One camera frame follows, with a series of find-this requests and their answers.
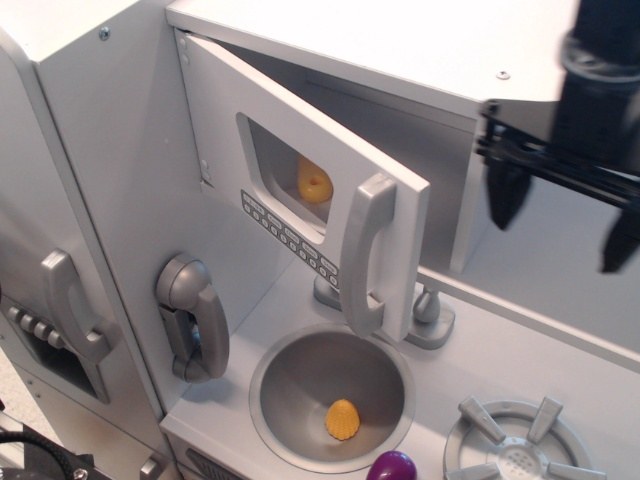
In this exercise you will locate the purple toy eggplant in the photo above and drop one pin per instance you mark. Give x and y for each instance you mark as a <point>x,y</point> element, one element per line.
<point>392,465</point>

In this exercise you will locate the yellow toy inside microwave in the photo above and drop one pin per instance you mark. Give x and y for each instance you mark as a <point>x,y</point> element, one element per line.
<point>313,183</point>

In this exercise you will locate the grey toy stove burner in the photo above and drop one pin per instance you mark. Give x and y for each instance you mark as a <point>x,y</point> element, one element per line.
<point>515,440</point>

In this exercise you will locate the grey toy faucet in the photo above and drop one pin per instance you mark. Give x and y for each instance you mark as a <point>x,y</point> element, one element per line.
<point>432,319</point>

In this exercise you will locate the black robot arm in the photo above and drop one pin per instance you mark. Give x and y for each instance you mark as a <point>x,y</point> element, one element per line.
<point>588,140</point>

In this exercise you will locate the yellow toy corn piece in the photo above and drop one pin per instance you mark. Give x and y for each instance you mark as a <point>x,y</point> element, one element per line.
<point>342,420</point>

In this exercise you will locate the white toy kitchen cabinet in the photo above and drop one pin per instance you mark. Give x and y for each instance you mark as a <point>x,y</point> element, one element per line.
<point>99,159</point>

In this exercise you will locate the grey fridge ice dispenser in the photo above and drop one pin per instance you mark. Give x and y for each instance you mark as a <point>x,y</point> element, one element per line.
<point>47,348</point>

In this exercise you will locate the grey microwave door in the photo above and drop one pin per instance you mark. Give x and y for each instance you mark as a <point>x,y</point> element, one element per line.
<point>249,132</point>

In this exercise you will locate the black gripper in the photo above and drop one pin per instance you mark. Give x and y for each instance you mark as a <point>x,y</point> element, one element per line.
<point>517,146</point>

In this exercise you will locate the grey fridge door handle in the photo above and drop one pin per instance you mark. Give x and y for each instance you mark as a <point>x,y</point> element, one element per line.
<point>70,311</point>

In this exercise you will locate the silver sink bowl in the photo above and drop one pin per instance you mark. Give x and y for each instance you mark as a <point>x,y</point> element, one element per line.
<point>303,374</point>

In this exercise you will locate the grey microwave door handle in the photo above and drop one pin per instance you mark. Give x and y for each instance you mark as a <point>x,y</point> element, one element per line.
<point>372,209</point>

